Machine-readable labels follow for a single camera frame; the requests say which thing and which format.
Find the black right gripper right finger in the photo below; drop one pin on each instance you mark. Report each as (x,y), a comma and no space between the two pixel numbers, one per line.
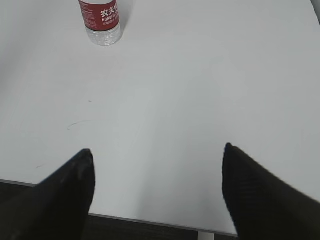
(262,206)

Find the white table leg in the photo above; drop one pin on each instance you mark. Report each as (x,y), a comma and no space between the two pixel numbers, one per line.
(205,236)

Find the clear water bottle red label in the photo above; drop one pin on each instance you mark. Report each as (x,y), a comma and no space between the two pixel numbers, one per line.
(102,21)

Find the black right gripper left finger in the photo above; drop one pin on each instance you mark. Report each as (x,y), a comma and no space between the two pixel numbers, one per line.
(56,208)

